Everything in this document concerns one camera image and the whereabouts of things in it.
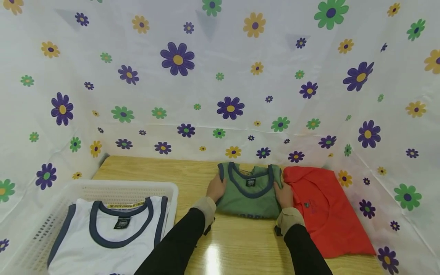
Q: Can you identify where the white plastic basket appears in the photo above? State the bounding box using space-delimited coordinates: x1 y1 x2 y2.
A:
0 180 179 275

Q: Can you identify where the white tank top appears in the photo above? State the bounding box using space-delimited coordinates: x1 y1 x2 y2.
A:
47 196 169 275

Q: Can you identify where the person's left hand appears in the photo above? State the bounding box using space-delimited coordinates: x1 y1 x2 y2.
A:
206 173 228 203

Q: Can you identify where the person's right hand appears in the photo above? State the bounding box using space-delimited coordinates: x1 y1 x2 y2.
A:
273 181 294 209

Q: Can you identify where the person's left forearm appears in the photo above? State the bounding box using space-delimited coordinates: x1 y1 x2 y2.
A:
134 196 217 275

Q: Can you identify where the person's right forearm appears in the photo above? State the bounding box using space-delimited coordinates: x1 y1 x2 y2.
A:
276 207 333 275

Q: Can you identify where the red shirt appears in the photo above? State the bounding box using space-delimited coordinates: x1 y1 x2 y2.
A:
282 165 377 259

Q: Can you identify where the green tank top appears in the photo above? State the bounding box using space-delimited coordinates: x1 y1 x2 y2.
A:
216 162 284 220

